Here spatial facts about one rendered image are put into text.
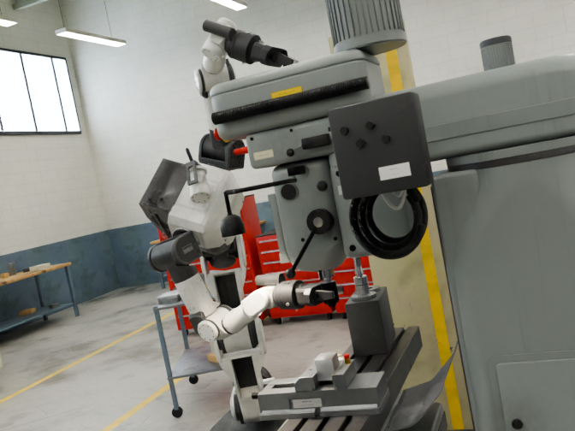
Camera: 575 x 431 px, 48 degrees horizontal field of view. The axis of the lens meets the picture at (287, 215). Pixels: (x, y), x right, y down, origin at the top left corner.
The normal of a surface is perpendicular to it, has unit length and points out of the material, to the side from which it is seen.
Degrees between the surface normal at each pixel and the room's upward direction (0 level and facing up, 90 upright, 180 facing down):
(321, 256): 118
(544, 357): 88
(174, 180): 58
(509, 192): 88
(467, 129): 90
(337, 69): 90
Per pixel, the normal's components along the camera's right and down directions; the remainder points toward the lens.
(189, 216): -0.10, -0.47
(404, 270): -0.35, 0.12
